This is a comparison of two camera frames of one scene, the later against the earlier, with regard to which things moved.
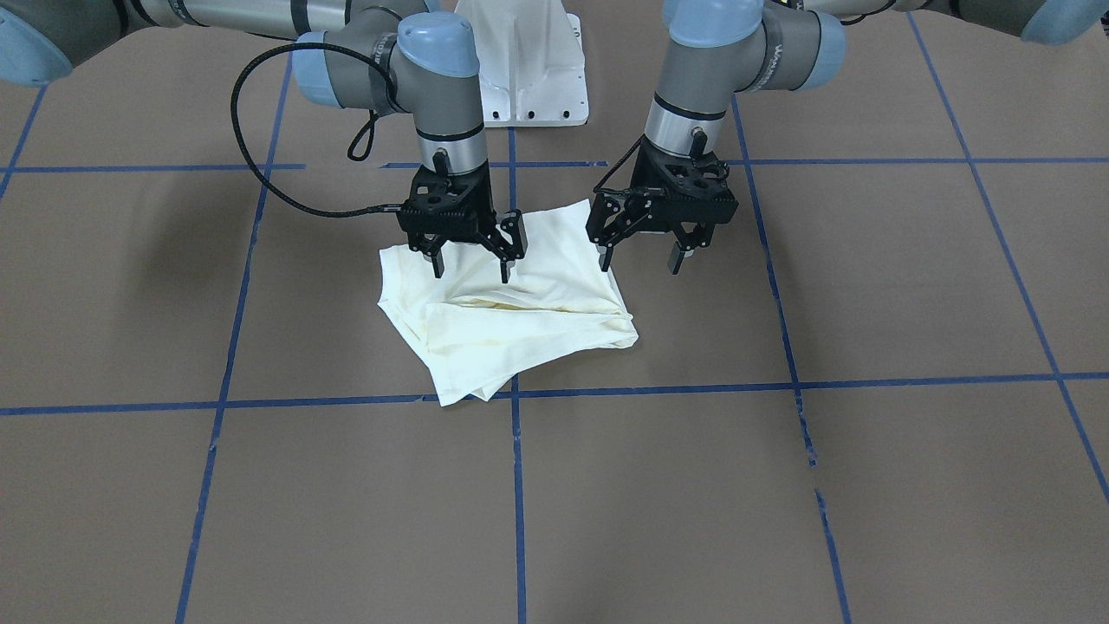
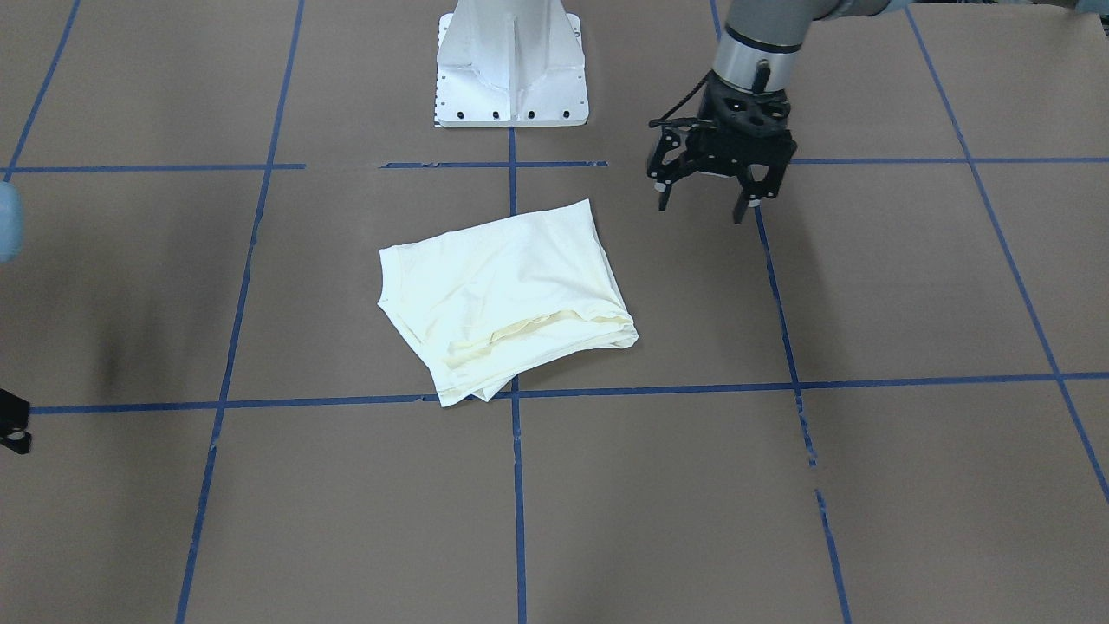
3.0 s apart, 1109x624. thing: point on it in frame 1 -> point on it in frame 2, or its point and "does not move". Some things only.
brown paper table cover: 879,394 does not move
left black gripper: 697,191 -> 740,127
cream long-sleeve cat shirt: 477,334 does not move
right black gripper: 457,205 -> 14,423
